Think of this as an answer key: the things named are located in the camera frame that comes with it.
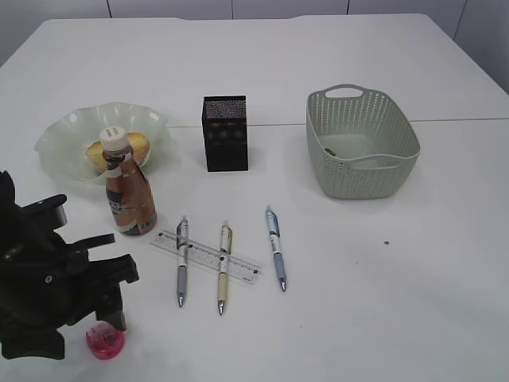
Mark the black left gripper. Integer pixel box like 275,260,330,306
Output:
1,238,139,361

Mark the pink pencil sharpener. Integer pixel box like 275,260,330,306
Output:
85,322,125,361

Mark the Nescafe coffee bottle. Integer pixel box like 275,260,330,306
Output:
99,127,157,236

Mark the grey grip pen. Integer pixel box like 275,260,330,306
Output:
176,216,189,307

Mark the clear plastic ruler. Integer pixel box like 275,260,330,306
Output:
150,230,262,285

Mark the cream grip pen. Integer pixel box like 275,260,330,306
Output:
217,220,233,316

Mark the sugared bread roll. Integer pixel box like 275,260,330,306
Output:
86,132,151,173

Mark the blue grip pen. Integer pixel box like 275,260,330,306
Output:
266,206,287,292

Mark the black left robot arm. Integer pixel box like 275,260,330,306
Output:
1,171,139,360

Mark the pale green wavy plate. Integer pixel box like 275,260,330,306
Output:
34,102,169,184

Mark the black mesh pen holder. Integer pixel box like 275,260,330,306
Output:
201,95,248,172

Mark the pale green woven basket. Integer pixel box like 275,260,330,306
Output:
306,87,421,200

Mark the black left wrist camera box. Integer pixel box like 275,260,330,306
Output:
21,194,68,232

